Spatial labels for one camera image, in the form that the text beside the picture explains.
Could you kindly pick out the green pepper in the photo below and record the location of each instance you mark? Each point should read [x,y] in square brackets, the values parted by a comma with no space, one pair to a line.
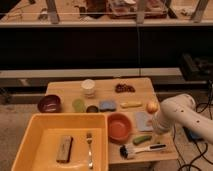
[141,139]

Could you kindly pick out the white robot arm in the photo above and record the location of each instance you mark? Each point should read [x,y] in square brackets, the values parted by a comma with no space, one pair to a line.
[180,109]

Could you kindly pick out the yellow plastic tray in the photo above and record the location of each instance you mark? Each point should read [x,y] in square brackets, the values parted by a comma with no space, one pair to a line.
[39,146]

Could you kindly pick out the bunch of dark grapes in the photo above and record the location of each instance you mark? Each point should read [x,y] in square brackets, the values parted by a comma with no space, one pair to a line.
[120,88]

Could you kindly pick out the white paper cup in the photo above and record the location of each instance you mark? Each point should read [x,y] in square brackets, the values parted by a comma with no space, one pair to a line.
[88,87]

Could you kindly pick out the blue sponge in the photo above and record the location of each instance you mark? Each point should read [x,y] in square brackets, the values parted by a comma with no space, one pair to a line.
[107,105]

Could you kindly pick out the small dark round cup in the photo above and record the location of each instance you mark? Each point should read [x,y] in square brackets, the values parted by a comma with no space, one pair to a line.
[92,109]

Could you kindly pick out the yellow banana piece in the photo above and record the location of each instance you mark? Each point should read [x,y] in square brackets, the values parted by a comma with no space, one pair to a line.
[130,104]

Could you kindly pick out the wooden table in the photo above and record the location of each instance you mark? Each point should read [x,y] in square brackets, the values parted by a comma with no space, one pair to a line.
[105,90]

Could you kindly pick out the green plastic cup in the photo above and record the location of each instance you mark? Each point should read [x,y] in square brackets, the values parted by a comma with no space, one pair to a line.
[79,106]

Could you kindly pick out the orange-red bowl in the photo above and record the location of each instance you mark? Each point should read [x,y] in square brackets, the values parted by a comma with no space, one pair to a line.
[119,128]

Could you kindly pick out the grey-blue cloth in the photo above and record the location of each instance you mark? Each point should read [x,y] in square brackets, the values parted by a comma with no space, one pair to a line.
[143,121]

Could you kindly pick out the yellow-red apple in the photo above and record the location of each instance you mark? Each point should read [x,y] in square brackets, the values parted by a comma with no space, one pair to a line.
[152,107]

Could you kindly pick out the silver metal fork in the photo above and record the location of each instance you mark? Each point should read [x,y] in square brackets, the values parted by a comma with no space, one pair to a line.
[89,142]

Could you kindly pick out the dark purple bowl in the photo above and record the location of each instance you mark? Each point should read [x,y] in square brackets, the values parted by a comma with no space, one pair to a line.
[49,104]

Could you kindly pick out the white dish brush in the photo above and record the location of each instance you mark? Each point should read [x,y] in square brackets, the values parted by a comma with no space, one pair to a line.
[129,151]

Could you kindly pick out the brown rectangular block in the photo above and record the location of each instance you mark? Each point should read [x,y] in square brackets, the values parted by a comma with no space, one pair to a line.
[64,150]

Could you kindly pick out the black box on floor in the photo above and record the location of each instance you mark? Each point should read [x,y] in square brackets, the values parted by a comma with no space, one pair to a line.
[191,136]

